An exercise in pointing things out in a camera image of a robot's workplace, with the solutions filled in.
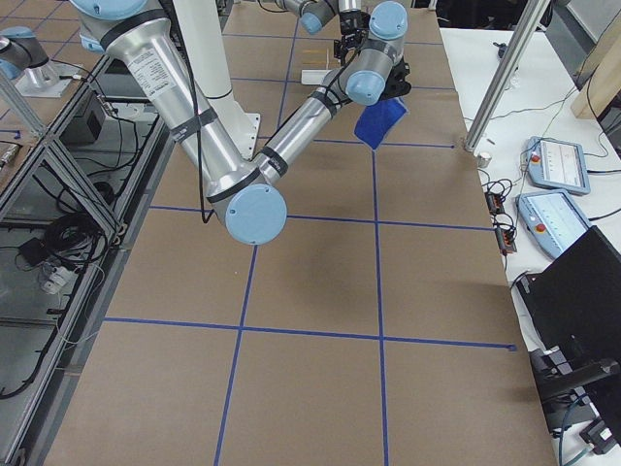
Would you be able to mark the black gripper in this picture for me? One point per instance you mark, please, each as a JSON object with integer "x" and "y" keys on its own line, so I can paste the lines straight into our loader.
{"x": 399, "y": 83}
{"x": 348, "y": 25}

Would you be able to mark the blue microfibre towel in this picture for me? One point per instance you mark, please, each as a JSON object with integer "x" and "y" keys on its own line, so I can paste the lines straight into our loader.
{"x": 377, "y": 121}

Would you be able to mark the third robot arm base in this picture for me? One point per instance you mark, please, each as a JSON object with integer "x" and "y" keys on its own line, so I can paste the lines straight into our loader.
{"x": 24, "y": 60}

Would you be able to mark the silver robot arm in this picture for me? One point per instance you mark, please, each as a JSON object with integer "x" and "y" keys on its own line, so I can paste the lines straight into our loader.
{"x": 315, "y": 15}
{"x": 242, "y": 191}

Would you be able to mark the white towel rack base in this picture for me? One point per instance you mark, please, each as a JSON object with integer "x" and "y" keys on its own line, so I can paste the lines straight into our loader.
{"x": 317, "y": 77}

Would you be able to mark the small metal cylinder weight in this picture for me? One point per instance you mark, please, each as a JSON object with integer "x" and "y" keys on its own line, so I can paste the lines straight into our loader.
{"x": 483, "y": 159}

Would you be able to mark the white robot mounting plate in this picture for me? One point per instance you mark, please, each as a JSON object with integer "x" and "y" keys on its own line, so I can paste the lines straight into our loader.
{"x": 245, "y": 133}

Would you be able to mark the far teach pendant tablet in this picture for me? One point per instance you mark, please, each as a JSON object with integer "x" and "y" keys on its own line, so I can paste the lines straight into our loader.
{"x": 551, "y": 163}

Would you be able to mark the teach pendant tablet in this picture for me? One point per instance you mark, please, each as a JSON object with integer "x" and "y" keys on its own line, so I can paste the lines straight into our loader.
{"x": 551, "y": 163}
{"x": 553, "y": 218}

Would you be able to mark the near teach pendant tablet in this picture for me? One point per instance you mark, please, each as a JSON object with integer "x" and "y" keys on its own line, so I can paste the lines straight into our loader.
{"x": 553, "y": 218}

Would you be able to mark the aluminium frame post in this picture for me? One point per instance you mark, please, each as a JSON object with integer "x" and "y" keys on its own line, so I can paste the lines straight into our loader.
{"x": 520, "y": 39}

